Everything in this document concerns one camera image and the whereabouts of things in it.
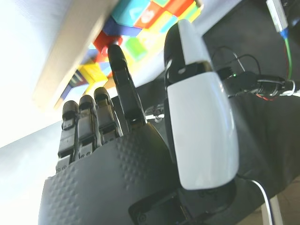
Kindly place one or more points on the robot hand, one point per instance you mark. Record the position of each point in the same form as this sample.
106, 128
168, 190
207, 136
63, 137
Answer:
105, 182

